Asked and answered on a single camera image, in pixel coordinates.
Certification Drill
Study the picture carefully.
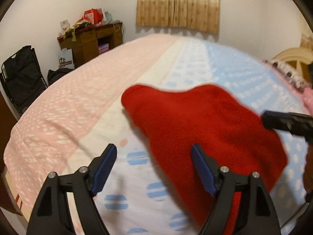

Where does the patterned grey white pillow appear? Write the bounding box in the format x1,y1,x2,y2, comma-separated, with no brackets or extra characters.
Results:
263,60,312,92

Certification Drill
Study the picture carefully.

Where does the brown wooden desk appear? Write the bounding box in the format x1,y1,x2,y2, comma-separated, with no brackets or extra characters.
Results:
57,22,123,68

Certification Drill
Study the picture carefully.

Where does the cream wooden headboard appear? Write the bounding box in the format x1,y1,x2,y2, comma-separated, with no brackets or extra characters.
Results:
273,47,312,83

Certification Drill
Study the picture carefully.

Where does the bed with dotted blue sheet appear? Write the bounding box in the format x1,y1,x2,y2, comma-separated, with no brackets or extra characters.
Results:
4,34,312,234

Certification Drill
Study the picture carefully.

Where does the white card on desk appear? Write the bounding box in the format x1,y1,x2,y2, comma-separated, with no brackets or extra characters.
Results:
60,20,70,35

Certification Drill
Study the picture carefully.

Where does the white paper shopping bag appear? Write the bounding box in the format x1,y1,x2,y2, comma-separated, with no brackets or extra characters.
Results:
58,48,74,70

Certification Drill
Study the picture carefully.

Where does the red knitted sweater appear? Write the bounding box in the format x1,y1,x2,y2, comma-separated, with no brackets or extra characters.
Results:
121,84,288,234

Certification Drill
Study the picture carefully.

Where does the beige patterned window curtain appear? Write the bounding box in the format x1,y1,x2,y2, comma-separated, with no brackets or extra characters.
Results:
136,0,220,34

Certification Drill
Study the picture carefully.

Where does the person's right hand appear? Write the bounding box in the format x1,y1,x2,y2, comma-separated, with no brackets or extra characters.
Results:
303,145,313,193

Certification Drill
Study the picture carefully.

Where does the green yellow cloth on desk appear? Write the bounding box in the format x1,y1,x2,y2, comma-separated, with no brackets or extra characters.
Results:
63,19,93,42

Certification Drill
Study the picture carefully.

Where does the red gift box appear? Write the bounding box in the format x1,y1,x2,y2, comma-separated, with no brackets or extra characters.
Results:
84,9,103,24

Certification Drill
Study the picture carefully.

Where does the pink quilt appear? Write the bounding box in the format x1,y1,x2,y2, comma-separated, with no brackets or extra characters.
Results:
301,88,313,115

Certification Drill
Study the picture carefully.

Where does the black folding chair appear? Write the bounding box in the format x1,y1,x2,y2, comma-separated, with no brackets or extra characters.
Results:
1,46,48,115

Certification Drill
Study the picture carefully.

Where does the black bag on floor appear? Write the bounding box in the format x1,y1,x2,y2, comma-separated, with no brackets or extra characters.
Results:
47,68,73,86

